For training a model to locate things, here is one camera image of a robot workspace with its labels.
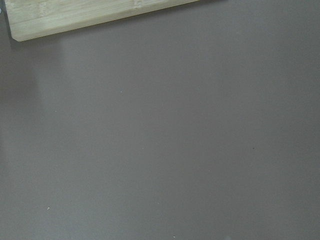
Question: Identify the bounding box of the bamboo cutting board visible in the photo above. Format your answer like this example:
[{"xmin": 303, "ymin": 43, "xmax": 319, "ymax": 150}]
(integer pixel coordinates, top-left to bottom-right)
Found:
[{"xmin": 4, "ymin": 0, "xmax": 188, "ymax": 42}]

